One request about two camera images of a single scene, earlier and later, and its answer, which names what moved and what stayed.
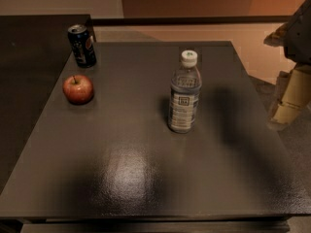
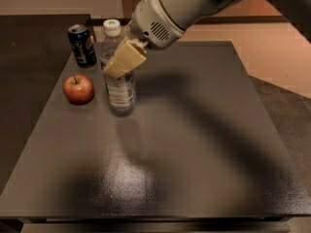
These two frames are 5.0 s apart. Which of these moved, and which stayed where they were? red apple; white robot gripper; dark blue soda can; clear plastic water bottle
Moved: clear plastic water bottle; white robot gripper
Stayed: dark blue soda can; red apple
